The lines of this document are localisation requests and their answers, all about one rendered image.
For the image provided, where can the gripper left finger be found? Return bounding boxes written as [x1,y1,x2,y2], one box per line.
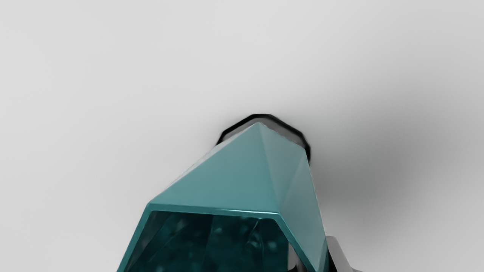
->
[288,242,305,272]

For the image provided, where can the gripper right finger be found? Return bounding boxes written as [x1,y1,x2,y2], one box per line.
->
[326,236,364,272]

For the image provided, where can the teal faceted mug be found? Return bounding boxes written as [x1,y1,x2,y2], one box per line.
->
[116,122,330,272]

